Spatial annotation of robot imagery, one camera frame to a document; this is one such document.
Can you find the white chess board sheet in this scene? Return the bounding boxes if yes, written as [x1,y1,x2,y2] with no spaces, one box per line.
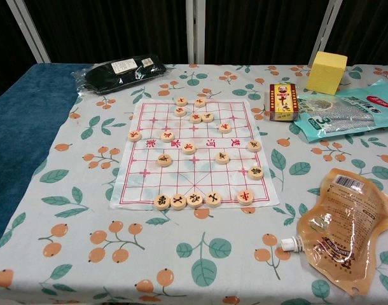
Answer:
[109,98,281,211]

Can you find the red yellow spice box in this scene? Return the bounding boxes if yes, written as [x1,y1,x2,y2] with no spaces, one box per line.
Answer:
[269,83,300,122]

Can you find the blue table cover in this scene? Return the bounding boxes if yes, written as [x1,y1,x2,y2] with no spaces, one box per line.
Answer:
[0,62,94,252]

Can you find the floral print tablecloth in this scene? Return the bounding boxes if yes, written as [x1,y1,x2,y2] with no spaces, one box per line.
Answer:
[0,63,388,305]

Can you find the black pleated curtain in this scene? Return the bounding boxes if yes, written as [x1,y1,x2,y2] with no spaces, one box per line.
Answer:
[0,0,388,104]

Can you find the black socks in plastic bag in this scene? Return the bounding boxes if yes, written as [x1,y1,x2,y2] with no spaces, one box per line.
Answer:
[71,57,168,97]

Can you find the yellow sponge cube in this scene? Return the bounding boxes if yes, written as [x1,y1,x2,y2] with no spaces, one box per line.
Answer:
[306,51,349,96]

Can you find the brown spouted sauce pouch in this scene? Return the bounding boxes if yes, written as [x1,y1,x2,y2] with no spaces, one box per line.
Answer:
[279,167,388,298]

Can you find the white metal frame post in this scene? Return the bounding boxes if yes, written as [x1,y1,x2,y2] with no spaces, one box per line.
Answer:
[5,0,51,64]
[307,0,338,64]
[185,0,207,64]

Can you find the teal cleaning cloth package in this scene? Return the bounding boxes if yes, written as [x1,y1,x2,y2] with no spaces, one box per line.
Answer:
[289,78,388,143]

